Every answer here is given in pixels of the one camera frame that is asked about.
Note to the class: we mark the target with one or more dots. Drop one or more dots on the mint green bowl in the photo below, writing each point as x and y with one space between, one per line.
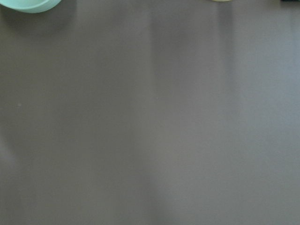
30 6

